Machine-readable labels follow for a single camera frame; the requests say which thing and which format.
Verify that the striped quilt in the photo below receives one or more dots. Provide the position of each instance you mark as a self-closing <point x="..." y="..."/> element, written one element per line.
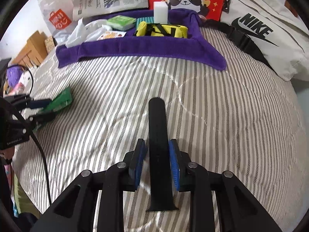
<point x="244" y="119"/>

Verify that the white cloth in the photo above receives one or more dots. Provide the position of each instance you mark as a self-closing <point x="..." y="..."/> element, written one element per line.
<point x="86" y="33"/>

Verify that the white Miniso plastic bag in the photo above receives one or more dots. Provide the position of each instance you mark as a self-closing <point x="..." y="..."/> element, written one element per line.
<point x="58" y="16"/>

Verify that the purple plush toy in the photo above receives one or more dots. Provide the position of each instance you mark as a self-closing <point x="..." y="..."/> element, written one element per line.
<point x="13" y="75"/>

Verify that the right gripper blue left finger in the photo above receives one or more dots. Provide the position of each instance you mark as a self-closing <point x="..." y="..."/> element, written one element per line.
<point x="136" y="164"/>

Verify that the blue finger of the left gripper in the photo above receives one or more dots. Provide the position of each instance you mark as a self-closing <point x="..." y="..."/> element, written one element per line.
<point x="33" y="102"/>
<point x="38" y="120"/>

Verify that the brown cardboard box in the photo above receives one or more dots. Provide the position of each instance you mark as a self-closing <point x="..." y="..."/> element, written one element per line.
<point x="35" y="51"/>

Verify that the fruit print packet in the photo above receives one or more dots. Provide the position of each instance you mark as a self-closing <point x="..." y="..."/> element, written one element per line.
<point x="111" y="35"/>

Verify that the purple towel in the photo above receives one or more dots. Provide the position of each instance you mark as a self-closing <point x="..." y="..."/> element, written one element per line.
<point x="194" y="48"/>

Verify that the person's hand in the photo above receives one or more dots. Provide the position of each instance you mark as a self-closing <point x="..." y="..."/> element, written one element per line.
<point x="7" y="155"/>

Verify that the white sponge block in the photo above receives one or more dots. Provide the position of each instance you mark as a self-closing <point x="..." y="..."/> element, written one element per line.
<point x="160" y="13"/>

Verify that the teal ribbed fabric pouch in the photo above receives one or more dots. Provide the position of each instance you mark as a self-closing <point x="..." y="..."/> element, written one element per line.
<point x="144" y="20"/>

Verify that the white Nike waist bag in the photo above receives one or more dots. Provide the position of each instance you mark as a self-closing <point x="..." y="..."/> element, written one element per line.
<point x="269" y="32"/>

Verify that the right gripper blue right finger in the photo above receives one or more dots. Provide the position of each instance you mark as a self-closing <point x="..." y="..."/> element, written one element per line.
<point x="178" y="162"/>

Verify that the light green tissue pack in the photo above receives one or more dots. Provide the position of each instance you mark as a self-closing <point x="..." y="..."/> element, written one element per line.
<point x="122" y="23"/>

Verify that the dark green wipes packet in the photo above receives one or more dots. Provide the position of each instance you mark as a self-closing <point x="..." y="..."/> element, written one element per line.
<point x="62" y="100"/>

